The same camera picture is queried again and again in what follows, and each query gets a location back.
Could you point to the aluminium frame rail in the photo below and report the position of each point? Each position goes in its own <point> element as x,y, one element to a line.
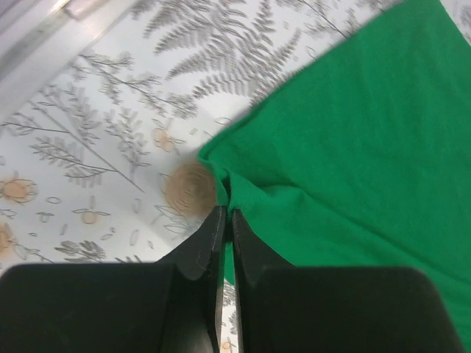
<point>26,25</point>

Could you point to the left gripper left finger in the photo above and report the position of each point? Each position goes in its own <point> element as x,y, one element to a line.
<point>172,305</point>

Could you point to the green t-shirt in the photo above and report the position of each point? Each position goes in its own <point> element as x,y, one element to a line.
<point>363,157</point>

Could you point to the floral tablecloth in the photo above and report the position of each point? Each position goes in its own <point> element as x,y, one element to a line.
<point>100,164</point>

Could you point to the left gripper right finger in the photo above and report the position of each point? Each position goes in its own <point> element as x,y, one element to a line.
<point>284,308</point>

